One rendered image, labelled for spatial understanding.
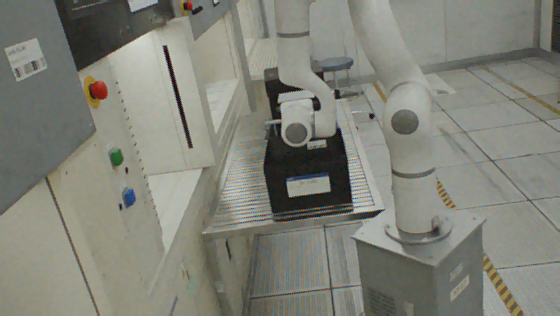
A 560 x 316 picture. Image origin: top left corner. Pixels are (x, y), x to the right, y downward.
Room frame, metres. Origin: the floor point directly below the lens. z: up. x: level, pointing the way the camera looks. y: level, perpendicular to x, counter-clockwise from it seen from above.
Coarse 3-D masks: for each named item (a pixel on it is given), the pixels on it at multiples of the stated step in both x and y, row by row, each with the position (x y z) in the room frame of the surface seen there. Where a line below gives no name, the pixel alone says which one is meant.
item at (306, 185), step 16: (320, 160) 1.47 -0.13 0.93; (336, 160) 1.46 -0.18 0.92; (272, 176) 1.49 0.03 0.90; (288, 176) 1.48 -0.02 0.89; (304, 176) 1.47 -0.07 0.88; (320, 176) 1.47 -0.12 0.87; (336, 176) 1.46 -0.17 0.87; (272, 192) 1.49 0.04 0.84; (288, 192) 1.48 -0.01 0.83; (304, 192) 1.48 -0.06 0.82; (320, 192) 1.47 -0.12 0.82; (336, 192) 1.47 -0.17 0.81; (272, 208) 1.49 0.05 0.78; (288, 208) 1.48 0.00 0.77; (304, 208) 1.48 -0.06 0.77
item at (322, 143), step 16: (288, 96) 1.62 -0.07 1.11; (304, 96) 1.58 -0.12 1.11; (272, 128) 1.66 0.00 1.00; (272, 144) 1.52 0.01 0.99; (288, 144) 1.52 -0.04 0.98; (304, 144) 1.51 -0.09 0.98; (320, 144) 1.51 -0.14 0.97; (336, 144) 1.69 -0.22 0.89; (272, 160) 1.52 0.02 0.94; (288, 160) 1.52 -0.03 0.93; (304, 160) 1.51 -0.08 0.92
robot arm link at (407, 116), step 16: (400, 96) 1.18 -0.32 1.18; (416, 96) 1.17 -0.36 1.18; (384, 112) 1.19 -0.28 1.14; (400, 112) 1.14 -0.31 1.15; (416, 112) 1.13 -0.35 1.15; (384, 128) 1.18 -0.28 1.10; (400, 128) 1.14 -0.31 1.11; (416, 128) 1.13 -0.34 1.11; (400, 144) 1.18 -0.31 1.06; (416, 144) 1.16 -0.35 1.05; (432, 144) 1.18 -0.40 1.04; (400, 160) 1.21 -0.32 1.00; (416, 160) 1.19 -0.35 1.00; (432, 160) 1.21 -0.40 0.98; (400, 176) 1.21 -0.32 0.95; (416, 176) 1.19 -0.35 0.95
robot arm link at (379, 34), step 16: (352, 0) 1.31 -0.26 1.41; (368, 0) 1.27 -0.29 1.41; (384, 0) 1.26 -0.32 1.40; (352, 16) 1.29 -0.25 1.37; (368, 16) 1.24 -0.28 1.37; (384, 16) 1.24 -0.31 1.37; (368, 32) 1.24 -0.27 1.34; (384, 32) 1.23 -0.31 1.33; (400, 32) 1.26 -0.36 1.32; (368, 48) 1.25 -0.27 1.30; (384, 48) 1.22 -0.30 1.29; (400, 48) 1.23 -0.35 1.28; (384, 64) 1.24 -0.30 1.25; (400, 64) 1.25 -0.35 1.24; (416, 64) 1.28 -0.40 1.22; (384, 80) 1.30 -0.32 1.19; (400, 80) 1.28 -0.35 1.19; (416, 80) 1.27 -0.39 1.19; (432, 96) 1.26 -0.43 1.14
